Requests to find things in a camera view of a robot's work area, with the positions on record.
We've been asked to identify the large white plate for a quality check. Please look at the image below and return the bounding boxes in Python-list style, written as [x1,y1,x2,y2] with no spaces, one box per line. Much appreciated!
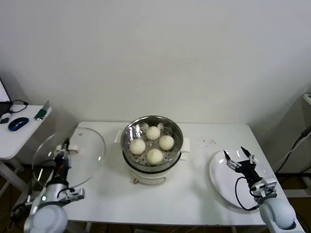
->
[209,149,275,210]

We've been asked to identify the black desk cable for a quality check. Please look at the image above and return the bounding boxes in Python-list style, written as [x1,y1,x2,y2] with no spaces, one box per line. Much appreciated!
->
[9,100,29,114]

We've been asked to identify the white electric pot base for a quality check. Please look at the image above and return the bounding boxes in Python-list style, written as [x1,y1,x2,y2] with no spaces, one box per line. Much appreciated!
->
[122,150,189,186]

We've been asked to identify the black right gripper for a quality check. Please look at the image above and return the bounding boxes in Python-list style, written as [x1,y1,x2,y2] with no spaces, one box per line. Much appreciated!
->
[223,146,263,185]

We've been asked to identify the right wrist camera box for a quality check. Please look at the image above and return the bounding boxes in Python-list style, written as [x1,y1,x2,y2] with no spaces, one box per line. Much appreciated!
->
[251,178,278,199]

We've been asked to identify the black floor cable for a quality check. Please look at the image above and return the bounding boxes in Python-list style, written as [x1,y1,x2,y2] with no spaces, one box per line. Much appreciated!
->
[8,203,31,231]

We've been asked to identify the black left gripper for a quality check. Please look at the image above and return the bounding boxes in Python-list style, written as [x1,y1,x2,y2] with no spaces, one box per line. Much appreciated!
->
[53,137,71,179]

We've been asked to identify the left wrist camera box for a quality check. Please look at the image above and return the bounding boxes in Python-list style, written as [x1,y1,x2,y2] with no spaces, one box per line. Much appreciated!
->
[58,188,86,202]

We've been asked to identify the green handled utility knife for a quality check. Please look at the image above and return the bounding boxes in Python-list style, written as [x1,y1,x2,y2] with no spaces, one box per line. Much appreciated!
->
[34,100,51,121]

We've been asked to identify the black wall cable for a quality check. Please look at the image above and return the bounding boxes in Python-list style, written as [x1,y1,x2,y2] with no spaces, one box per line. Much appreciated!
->
[273,125,311,173]

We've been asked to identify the blue computer mouse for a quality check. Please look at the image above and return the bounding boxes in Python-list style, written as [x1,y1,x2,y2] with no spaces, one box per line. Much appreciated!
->
[8,117,29,132]

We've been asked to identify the black laptop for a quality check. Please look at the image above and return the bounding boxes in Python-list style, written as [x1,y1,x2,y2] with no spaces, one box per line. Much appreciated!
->
[0,78,12,117]

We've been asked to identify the brown crumbs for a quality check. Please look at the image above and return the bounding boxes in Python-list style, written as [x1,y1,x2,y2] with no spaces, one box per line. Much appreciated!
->
[198,138,217,148]

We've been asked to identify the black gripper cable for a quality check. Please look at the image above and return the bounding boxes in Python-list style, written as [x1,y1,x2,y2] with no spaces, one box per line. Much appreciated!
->
[57,187,75,201]
[234,176,259,211]

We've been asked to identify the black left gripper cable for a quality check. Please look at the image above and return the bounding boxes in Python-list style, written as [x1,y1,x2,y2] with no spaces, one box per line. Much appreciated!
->
[57,187,75,201]

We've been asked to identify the white steamed baozi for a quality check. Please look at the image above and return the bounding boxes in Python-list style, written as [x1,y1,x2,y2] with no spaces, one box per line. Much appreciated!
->
[146,126,161,141]
[129,139,146,155]
[159,135,175,150]
[147,149,164,165]

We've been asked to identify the stainless steel steamer basket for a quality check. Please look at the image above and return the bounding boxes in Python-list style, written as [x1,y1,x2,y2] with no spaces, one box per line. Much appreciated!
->
[114,116,191,172]

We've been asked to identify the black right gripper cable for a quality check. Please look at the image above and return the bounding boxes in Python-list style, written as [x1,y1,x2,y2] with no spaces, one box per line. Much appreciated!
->
[234,176,259,211]

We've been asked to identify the white side desk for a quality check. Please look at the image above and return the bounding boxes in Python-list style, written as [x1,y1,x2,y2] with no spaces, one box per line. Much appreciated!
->
[0,104,52,211]

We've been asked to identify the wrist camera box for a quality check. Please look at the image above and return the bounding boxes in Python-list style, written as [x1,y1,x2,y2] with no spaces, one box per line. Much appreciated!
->
[58,188,86,202]
[251,178,278,199]

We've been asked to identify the glass lid with white handle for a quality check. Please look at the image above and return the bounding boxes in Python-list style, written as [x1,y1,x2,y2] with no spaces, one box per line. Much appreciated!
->
[31,128,107,192]

